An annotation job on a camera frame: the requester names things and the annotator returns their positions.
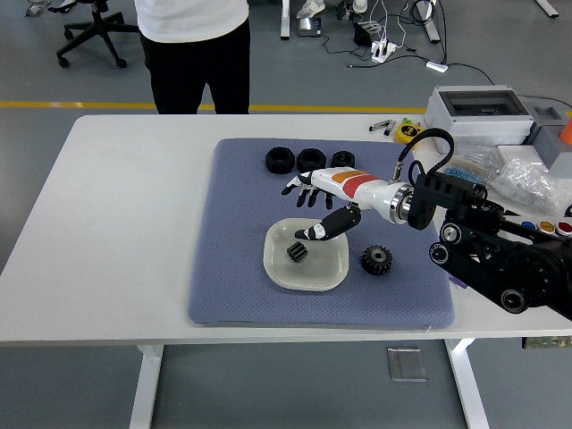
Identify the white power strip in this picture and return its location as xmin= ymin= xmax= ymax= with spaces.
xmin=370 ymin=38 xmax=399 ymax=63

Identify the black office chair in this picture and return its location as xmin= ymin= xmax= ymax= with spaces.
xmin=56 ymin=0 xmax=141 ymax=69

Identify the white square plate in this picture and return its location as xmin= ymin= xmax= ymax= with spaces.
xmin=262 ymin=217 xmax=350 ymax=293

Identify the large black gear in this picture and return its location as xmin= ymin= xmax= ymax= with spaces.
xmin=360 ymin=245 xmax=394 ymax=275

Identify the large black hex nut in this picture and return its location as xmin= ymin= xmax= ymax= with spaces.
xmin=296 ymin=148 xmax=329 ymax=173
xmin=265 ymin=147 xmax=296 ymax=174

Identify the person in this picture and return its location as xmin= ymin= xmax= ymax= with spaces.
xmin=133 ymin=0 xmax=251 ymax=115

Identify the green circuit board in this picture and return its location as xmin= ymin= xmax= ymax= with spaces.
xmin=521 ymin=335 xmax=572 ymax=350

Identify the clear bag of blue resistors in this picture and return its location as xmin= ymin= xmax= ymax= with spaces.
xmin=446 ymin=147 xmax=498 ymax=185

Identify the yellow tape measure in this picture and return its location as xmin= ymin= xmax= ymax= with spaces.
xmin=395 ymin=122 xmax=425 ymax=146

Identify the white table leg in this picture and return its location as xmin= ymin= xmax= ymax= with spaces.
xmin=129 ymin=343 xmax=164 ymax=429
xmin=444 ymin=338 xmax=491 ymax=429

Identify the small black hex nut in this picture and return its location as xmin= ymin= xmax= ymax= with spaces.
xmin=331 ymin=150 xmax=356 ymax=170

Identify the clear floor plate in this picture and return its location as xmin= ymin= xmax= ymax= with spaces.
xmin=386 ymin=346 xmax=428 ymax=383

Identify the grey electrical enclosure box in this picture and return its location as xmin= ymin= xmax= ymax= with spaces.
xmin=423 ymin=85 xmax=535 ymax=149

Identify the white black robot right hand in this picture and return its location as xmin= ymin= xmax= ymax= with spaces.
xmin=280 ymin=167 xmax=399 ymax=242

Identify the grey stepped fixture block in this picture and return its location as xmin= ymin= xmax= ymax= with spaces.
xmin=521 ymin=98 xmax=572 ymax=178

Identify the white background desk leg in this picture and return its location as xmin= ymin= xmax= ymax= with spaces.
xmin=418 ymin=0 xmax=443 ymax=45
xmin=534 ymin=0 xmax=560 ymax=19
xmin=280 ymin=0 xmax=292 ymax=41

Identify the small black gear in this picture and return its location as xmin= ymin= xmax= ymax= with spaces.
xmin=285 ymin=240 xmax=309 ymax=265

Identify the blue yellow red button box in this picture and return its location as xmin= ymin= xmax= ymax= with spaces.
xmin=507 ymin=207 xmax=572 ymax=239

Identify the black power adapter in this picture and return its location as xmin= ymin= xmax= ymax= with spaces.
xmin=352 ymin=21 xmax=373 ymax=46

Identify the blue-grey textured mat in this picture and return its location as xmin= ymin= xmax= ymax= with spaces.
xmin=186 ymin=137 xmax=456 ymax=331

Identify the black desk phone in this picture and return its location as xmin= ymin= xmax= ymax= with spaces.
xmin=296 ymin=16 xmax=324 ymax=38

